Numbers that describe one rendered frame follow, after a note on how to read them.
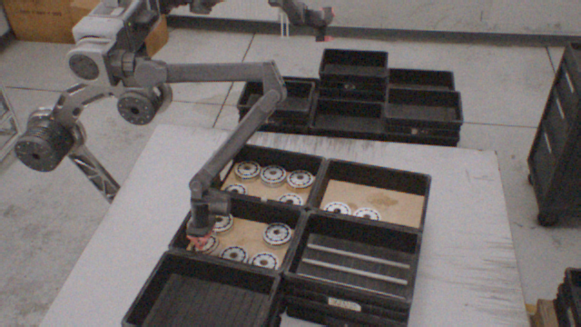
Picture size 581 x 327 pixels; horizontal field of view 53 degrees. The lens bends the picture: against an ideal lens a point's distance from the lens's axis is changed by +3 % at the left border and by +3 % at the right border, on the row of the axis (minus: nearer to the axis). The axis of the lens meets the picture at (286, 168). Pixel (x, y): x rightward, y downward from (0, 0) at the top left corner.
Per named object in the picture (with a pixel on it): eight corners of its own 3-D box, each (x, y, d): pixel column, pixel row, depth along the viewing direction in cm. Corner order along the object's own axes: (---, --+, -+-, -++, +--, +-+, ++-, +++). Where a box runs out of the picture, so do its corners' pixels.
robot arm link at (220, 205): (199, 173, 185) (191, 180, 177) (233, 177, 184) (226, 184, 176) (198, 207, 189) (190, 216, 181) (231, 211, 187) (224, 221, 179)
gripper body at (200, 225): (216, 219, 193) (215, 203, 188) (204, 239, 185) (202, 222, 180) (199, 214, 194) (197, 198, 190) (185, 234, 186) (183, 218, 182)
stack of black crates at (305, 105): (241, 168, 337) (235, 105, 308) (252, 138, 360) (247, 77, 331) (308, 174, 332) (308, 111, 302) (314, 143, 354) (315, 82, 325)
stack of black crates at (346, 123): (308, 173, 332) (308, 127, 310) (315, 143, 354) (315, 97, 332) (377, 180, 326) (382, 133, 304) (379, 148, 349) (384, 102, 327)
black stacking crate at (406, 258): (283, 298, 185) (282, 275, 177) (307, 232, 206) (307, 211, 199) (407, 327, 175) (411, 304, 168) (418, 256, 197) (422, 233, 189)
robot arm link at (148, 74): (286, 55, 171) (280, 58, 161) (288, 101, 175) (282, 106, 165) (145, 59, 178) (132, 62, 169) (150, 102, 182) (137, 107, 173)
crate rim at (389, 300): (281, 279, 178) (281, 274, 177) (307, 213, 200) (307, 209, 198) (410, 309, 169) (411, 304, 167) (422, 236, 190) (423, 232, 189)
